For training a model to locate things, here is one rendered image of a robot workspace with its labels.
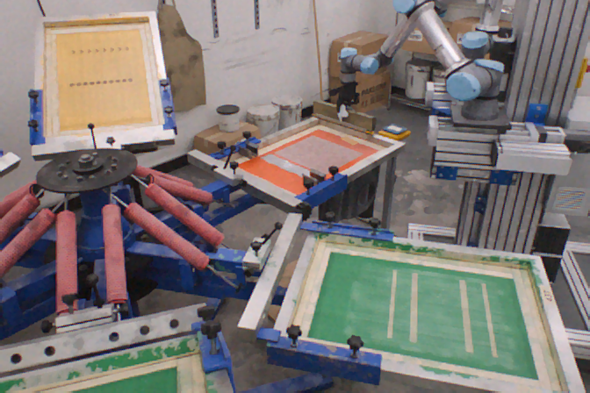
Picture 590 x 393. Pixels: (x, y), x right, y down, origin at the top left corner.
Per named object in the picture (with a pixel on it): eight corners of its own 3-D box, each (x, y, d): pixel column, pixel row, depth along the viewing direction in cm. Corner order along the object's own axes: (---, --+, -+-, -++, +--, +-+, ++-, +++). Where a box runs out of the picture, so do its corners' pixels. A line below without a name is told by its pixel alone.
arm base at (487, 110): (495, 109, 211) (500, 87, 207) (500, 122, 198) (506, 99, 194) (459, 107, 214) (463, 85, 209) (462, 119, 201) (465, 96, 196)
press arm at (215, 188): (230, 184, 208) (230, 174, 205) (240, 189, 204) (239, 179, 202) (197, 200, 197) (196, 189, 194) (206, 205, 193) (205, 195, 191)
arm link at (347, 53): (350, 52, 224) (337, 48, 230) (349, 75, 229) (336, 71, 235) (362, 49, 229) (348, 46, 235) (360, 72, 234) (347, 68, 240)
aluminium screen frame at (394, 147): (317, 121, 281) (317, 115, 280) (404, 150, 246) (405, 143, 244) (209, 167, 231) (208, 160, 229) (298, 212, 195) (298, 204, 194)
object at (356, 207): (363, 203, 263) (367, 148, 248) (377, 208, 258) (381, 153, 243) (306, 239, 234) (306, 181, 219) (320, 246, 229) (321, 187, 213)
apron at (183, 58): (204, 102, 431) (190, -26, 382) (209, 103, 426) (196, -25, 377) (151, 118, 397) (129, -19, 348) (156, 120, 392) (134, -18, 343)
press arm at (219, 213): (328, 160, 256) (328, 150, 254) (337, 164, 253) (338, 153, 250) (110, 274, 177) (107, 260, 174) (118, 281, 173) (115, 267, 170)
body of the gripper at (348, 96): (349, 108, 237) (350, 84, 231) (336, 103, 242) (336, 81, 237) (359, 103, 242) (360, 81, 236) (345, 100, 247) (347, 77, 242)
